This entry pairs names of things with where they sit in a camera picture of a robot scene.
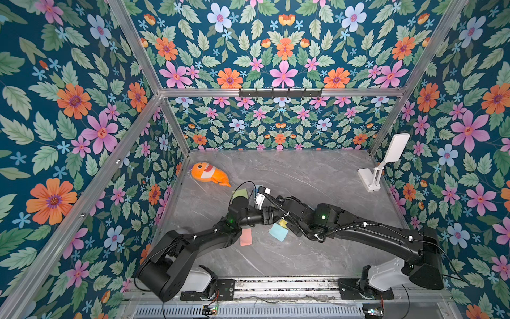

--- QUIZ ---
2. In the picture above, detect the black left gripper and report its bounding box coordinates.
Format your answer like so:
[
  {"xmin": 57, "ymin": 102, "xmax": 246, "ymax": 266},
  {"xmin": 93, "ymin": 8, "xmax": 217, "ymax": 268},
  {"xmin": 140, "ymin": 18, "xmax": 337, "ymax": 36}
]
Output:
[{"xmin": 235, "ymin": 207, "xmax": 282, "ymax": 228}]

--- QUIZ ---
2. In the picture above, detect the torn green memo page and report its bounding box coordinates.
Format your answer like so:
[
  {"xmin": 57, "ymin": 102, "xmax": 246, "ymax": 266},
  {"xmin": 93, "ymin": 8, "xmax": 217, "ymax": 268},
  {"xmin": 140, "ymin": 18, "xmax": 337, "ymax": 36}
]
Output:
[{"xmin": 232, "ymin": 189, "xmax": 249, "ymax": 200}]

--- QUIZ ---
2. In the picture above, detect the large blue memo pad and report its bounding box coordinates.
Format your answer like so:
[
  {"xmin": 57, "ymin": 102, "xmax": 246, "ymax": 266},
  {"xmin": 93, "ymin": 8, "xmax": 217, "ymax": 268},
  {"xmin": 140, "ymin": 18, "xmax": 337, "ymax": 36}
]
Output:
[{"xmin": 269, "ymin": 223, "xmax": 289, "ymax": 243}]

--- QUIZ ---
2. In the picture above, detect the torn pink memo page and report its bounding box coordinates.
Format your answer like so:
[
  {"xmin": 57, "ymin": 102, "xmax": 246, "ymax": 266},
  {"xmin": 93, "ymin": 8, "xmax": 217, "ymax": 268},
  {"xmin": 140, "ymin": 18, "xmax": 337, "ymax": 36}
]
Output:
[{"xmin": 240, "ymin": 228, "xmax": 252, "ymax": 247}]

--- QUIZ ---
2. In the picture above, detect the yellow memo pad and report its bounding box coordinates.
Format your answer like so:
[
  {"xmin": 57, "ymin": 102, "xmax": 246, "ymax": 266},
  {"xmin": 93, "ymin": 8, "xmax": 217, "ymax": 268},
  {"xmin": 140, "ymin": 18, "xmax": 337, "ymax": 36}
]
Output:
[{"xmin": 278, "ymin": 219, "xmax": 288, "ymax": 230}]

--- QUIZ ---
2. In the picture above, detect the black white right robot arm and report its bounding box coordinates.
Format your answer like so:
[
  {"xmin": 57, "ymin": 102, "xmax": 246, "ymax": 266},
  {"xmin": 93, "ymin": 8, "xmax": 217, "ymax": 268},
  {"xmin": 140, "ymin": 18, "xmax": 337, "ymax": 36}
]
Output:
[{"xmin": 266, "ymin": 195, "xmax": 444, "ymax": 296}]

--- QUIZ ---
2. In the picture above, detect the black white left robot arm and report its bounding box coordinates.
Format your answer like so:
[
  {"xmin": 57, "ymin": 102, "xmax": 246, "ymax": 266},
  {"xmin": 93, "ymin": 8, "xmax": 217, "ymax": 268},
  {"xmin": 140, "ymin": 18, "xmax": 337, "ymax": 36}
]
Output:
[{"xmin": 135, "ymin": 194, "xmax": 286, "ymax": 302}]

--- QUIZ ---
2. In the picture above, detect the orange clownfish plush toy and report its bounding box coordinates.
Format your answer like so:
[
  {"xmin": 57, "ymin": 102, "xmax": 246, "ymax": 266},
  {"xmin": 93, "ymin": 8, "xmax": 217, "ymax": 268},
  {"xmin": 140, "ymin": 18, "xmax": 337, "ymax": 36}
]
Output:
[{"xmin": 191, "ymin": 162, "xmax": 231, "ymax": 187}]

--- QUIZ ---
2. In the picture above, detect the white phone stand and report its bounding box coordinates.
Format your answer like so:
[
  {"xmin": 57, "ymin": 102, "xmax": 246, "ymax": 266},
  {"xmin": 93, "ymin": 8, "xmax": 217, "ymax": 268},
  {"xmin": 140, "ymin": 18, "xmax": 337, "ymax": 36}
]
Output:
[{"xmin": 357, "ymin": 133, "xmax": 410, "ymax": 192}]

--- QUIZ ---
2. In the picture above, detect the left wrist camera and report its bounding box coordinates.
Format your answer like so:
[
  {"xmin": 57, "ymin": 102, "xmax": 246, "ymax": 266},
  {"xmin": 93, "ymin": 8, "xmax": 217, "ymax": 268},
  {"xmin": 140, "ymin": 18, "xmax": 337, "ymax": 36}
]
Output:
[{"xmin": 254, "ymin": 186, "xmax": 271, "ymax": 210}]

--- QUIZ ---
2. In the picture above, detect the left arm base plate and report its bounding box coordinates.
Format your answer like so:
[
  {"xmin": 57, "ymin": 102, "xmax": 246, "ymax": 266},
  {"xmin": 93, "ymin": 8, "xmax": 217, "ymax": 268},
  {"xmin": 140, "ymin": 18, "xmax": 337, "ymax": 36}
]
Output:
[{"xmin": 179, "ymin": 279, "xmax": 235, "ymax": 303}]

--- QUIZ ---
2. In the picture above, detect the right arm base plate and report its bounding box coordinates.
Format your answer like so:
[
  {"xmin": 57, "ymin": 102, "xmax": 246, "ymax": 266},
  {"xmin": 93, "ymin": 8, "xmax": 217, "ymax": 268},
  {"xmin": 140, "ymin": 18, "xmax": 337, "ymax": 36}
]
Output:
[{"xmin": 337, "ymin": 278, "xmax": 394, "ymax": 300}]

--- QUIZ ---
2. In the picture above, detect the black hook rail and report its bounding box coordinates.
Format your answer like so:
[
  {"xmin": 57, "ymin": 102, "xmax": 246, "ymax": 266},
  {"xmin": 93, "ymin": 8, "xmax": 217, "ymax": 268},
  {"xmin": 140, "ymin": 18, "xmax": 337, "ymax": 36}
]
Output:
[{"xmin": 238, "ymin": 88, "xmax": 323, "ymax": 99}]

